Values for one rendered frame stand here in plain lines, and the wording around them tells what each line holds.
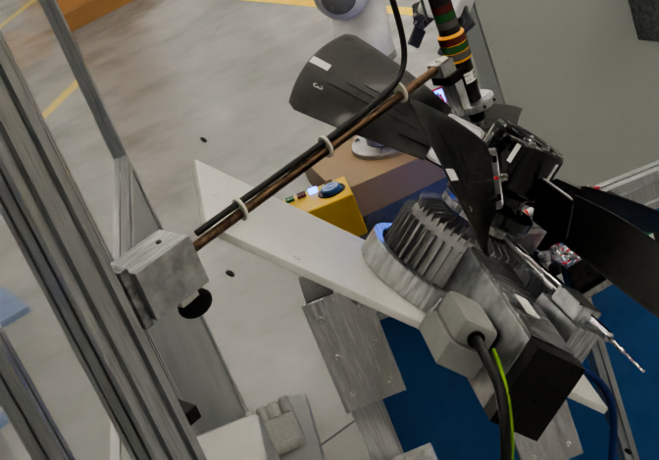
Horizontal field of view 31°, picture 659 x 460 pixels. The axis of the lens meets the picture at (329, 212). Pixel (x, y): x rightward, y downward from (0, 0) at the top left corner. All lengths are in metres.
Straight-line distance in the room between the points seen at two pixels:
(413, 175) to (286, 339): 1.68
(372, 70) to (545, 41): 2.03
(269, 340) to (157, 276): 2.64
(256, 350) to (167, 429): 2.57
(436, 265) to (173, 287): 0.46
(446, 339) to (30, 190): 0.56
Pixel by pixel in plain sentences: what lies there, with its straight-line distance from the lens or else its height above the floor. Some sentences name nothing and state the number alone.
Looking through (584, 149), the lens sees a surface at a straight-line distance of 4.02.
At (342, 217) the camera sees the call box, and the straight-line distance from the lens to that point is 2.25.
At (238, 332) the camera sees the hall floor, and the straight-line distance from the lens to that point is 4.25.
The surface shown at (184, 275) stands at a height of 1.36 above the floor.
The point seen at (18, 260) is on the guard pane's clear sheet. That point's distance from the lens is 1.78.
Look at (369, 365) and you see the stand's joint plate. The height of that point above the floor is 1.02.
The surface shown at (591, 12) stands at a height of 0.70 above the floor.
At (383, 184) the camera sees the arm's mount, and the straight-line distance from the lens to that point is 2.47.
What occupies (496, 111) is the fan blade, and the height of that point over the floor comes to 1.17.
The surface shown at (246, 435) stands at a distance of 1.88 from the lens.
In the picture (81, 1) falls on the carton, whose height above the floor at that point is 0.15.
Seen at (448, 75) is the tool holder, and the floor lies 1.35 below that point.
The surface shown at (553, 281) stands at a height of 1.10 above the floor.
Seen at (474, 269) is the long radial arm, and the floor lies 1.13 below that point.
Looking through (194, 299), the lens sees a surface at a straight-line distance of 1.55.
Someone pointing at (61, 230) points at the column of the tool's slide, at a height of 1.50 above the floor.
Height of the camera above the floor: 1.97
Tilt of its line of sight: 24 degrees down
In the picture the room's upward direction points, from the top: 22 degrees counter-clockwise
